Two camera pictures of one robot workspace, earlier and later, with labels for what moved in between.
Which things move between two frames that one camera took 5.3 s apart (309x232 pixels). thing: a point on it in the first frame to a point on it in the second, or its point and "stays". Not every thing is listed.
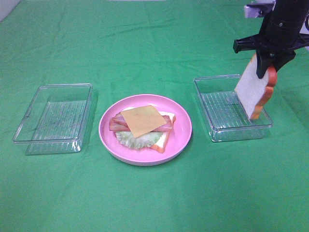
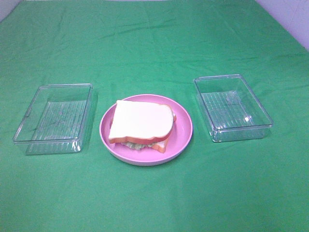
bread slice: [161, 146] stays
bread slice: [254, 93] to [141, 122]
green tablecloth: [123, 48] stays
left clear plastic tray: [58, 121] stays
